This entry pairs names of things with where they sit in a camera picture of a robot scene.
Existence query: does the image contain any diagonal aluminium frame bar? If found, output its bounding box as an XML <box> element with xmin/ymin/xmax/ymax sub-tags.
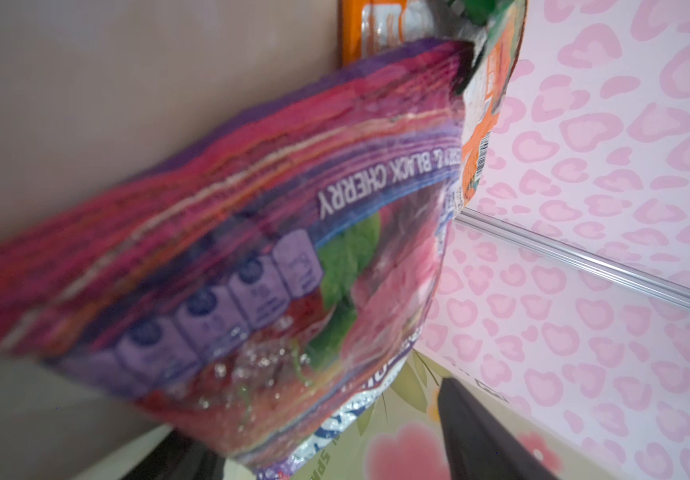
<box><xmin>457</xmin><ymin>208</ymin><xmax>690</xmax><ymax>311</ymax></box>

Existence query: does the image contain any orange candy bag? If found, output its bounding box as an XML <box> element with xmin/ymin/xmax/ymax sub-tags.
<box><xmin>340</xmin><ymin>0</ymin><xmax>528</xmax><ymax>209</ymax></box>

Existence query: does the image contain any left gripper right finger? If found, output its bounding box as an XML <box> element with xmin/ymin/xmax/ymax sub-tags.
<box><xmin>438</xmin><ymin>377</ymin><xmax>556</xmax><ymax>480</ymax></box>

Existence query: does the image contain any purple Fox's candy bag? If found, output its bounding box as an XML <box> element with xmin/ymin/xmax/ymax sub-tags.
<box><xmin>0</xmin><ymin>38</ymin><xmax>475</xmax><ymax>479</ymax></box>

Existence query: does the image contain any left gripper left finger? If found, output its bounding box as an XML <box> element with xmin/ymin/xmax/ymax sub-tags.
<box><xmin>122</xmin><ymin>431</ymin><xmax>225</xmax><ymax>480</ymax></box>

